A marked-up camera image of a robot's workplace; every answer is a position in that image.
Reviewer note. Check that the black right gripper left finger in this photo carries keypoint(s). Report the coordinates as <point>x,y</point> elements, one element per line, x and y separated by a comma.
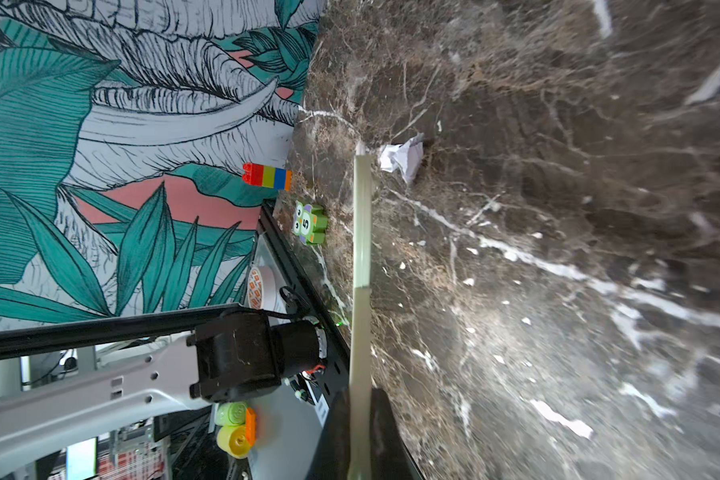
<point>332,455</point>

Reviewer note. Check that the yellow green tape rolls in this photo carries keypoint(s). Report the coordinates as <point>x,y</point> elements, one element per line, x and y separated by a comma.
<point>237,429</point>

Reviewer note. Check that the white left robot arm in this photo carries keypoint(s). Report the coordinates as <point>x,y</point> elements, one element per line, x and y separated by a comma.
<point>236,356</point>

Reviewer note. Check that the green hand brush white bristles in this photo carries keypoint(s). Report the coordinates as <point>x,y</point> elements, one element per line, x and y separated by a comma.
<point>360,384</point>

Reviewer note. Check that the green frog toy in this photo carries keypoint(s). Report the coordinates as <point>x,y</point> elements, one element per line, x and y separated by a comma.
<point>309,223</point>

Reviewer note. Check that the black front frame bar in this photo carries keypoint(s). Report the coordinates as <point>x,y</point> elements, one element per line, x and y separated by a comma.
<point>35,341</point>

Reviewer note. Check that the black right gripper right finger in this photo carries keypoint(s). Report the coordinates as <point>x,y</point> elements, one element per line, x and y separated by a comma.
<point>390,459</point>

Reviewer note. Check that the white paper scrap left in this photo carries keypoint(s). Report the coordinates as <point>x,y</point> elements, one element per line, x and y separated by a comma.
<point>404,158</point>

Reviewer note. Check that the red toy block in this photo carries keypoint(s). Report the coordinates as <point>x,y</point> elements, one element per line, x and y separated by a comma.
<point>267,176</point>

